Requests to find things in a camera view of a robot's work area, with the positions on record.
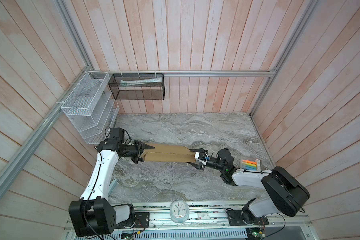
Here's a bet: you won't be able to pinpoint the brown cardboard box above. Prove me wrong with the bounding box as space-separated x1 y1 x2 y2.
139 144 196 163

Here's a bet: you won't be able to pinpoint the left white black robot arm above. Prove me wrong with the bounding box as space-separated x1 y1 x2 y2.
69 127 153 240

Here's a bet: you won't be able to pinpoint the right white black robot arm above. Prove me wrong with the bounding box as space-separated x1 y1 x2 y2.
191 149 310 225

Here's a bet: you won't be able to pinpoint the pack of coloured markers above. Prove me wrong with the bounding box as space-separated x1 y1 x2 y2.
240 159 262 172

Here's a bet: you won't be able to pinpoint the pale blue alarm clock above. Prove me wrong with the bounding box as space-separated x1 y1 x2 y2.
170 200 190 223

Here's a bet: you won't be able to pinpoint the small white label card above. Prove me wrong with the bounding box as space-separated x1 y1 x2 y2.
198 213 210 220

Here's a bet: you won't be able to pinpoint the white paper in basket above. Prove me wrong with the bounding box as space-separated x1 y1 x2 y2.
120 77 163 87

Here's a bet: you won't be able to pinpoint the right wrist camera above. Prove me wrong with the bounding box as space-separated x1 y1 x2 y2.
195 152 210 165

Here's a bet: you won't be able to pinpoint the white wire mesh shelf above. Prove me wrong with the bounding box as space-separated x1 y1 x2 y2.
62 71 119 145

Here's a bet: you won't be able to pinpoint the black mesh wall basket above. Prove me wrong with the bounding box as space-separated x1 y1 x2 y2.
108 74 166 101

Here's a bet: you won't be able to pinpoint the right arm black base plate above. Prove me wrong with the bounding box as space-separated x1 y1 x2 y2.
225 208 269 226

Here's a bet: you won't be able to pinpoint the aluminium front rail frame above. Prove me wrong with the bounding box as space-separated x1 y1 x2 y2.
62 200 313 240

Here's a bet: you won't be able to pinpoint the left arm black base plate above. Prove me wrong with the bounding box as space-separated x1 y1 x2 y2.
115 212 150 229

